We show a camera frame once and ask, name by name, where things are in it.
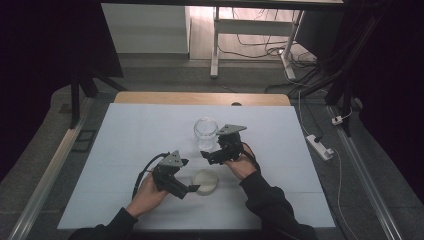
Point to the white cabinet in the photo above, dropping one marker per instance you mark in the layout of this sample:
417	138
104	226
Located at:
146	30

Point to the white power strip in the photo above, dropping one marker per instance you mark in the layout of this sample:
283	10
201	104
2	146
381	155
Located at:
319	147

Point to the black plug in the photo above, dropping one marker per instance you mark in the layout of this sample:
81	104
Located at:
319	138

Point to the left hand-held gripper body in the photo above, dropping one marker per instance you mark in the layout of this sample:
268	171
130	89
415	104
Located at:
166	176

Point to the white desk frame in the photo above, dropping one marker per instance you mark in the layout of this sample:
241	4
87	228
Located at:
253	27

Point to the small white adapter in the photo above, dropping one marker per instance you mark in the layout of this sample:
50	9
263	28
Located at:
337	120

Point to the person's left hand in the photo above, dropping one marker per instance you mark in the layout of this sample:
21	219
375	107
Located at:
146	198

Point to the clear glass jar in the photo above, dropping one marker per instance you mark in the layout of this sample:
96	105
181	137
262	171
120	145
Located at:
205	133

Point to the aluminium floor rail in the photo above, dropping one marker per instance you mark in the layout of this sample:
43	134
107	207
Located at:
366	176
50	176

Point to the cream round jar lid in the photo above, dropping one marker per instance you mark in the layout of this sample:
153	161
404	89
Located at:
205	181

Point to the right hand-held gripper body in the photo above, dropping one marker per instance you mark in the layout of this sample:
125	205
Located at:
230	146

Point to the white table mat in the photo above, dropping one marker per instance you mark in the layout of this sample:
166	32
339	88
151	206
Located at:
133	133

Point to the dark curtain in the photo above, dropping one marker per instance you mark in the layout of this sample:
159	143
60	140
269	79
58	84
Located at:
40	50
396	83

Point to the black floor plate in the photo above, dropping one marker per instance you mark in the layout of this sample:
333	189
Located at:
83	140

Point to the black metal stand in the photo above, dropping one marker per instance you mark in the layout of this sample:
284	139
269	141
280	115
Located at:
346	86
75	100

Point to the person's right hand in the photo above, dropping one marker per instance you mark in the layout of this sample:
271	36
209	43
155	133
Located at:
243	166

